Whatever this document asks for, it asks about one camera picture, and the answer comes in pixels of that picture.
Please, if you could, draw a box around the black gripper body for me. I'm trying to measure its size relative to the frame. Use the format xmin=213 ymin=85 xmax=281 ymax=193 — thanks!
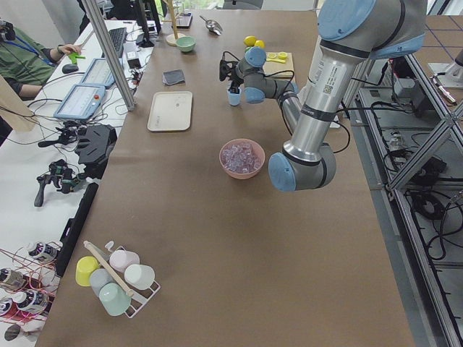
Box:
xmin=218 ymin=59 xmax=242 ymax=89

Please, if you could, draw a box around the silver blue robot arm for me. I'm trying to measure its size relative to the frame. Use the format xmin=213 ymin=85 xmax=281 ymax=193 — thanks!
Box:
xmin=219 ymin=0 xmax=427 ymax=192

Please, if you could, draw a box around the light blue plastic cup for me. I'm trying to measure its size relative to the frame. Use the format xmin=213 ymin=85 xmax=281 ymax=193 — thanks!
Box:
xmin=227 ymin=88 xmax=242 ymax=106

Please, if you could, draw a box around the steel ice scoop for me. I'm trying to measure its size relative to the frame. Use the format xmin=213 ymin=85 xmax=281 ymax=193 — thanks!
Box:
xmin=200 ymin=15 xmax=223 ymax=35

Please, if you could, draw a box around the wooden cup tree stand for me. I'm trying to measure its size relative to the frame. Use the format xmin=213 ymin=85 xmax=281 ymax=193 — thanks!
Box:
xmin=163 ymin=0 xmax=185 ymax=46

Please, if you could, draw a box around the clear ice cubes pile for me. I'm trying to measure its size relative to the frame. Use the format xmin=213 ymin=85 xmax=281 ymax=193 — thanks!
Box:
xmin=220 ymin=142 xmax=263 ymax=174

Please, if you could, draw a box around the pink cup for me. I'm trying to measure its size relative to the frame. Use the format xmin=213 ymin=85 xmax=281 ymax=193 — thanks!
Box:
xmin=109 ymin=249 xmax=140 ymax=273

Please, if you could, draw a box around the white cup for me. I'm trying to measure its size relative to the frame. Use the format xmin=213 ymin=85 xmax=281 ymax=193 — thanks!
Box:
xmin=124 ymin=264 xmax=156 ymax=290

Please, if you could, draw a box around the yellow cup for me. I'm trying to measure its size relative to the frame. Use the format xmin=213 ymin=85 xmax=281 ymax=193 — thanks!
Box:
xmin=75 ymin=256 xmax=100 ymax=287

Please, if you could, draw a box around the grey cup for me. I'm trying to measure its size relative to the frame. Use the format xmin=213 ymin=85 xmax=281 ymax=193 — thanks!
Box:
xmin=89 ymin=268 xmax=113 ymax=297

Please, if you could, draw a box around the white cup rack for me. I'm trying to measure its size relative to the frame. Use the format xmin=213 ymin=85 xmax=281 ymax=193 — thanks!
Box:
xmin=83 ymin=241 xmax=161 ymax=318

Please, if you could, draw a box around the mint cup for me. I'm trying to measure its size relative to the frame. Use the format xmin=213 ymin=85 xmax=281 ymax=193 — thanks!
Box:
xmin=98 ymin=283 xmax=131 ymax=317

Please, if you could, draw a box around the mint green bowl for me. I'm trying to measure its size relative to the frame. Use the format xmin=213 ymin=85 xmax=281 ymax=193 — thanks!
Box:
xmin=176 ymin=36 xmax=196 ymax=53

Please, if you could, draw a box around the wooden cutting board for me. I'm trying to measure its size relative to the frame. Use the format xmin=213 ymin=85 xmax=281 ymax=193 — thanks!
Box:
xmin=263 ymin=52 xmax=294 ymax=78

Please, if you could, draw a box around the grey folded cloth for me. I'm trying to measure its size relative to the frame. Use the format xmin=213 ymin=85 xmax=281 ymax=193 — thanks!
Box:
xmin=162 ymin=69 xmax=185 ymax=86

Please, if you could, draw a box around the lemon half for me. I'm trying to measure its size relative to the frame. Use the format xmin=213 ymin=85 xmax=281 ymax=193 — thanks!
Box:
xmin=277 ymin=51 xmax=288 ymax=60

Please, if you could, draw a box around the cream rabbit tray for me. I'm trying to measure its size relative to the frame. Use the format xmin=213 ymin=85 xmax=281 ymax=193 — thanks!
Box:
xmin=147 ymin=91 xmax=192 ymax=132

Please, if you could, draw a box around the pink bowl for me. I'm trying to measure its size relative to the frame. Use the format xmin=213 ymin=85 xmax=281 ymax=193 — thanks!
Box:
xmin=218 ymin=138 xmax=266 ymax=179

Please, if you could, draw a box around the black keyboard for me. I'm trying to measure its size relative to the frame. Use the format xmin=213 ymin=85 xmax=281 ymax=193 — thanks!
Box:
xmin=109 ymin=27 xmax=127 ymax=58

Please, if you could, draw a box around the blue teach pendant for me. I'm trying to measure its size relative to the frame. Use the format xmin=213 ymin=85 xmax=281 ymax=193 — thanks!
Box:
xmin=54 ymin=83 xmax=106 ymax=121
xmin=80 ymin=58 xmax=115 ymax=89

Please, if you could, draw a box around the person in green shirt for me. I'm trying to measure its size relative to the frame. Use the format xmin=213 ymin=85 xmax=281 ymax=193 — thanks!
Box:
xmin=1 ymin=20 xmax=81 ymax=100

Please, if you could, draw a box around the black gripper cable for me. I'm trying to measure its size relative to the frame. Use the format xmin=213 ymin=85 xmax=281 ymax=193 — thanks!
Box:
xmin=221 ymin=51 xmax=301 ymax=95

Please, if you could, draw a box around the aluminium frame post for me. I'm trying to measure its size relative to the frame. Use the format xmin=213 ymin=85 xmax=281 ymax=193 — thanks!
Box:
xmin=82 ymin=0 xmax=135 ymax=111

